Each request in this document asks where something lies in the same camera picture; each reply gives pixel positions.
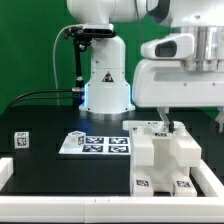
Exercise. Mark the white long side rail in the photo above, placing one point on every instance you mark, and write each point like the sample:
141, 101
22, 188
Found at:
187, 152
142, 147

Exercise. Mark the white long side rail back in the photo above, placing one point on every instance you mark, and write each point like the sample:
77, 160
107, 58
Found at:
187, 152

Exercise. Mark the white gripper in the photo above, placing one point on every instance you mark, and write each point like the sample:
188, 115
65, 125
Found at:
166, 84

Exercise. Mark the white front fence rail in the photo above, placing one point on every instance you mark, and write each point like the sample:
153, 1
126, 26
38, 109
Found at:
112, 209

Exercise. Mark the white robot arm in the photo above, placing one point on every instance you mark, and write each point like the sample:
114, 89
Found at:
108, 92

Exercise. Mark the white left fence block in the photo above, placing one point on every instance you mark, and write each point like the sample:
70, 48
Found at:
6, 170

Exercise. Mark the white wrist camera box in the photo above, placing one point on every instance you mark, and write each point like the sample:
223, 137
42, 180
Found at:
173, 46

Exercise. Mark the white chair seat block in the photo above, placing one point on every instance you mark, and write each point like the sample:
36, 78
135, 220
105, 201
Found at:
164, 166

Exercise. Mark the white long side rail front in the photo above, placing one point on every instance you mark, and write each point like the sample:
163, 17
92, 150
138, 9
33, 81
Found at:
142, 147

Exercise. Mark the white right fence rail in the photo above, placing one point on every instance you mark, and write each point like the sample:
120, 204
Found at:
207, 181

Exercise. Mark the white flat back panel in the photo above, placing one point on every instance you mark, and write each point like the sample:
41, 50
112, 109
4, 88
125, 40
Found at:
99, 145

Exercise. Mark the white fence rail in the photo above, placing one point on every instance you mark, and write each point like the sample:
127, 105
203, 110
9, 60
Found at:
112, 209
207, 181

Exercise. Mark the black camera on stand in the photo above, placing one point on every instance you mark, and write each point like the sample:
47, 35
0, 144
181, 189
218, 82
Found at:
82, 37

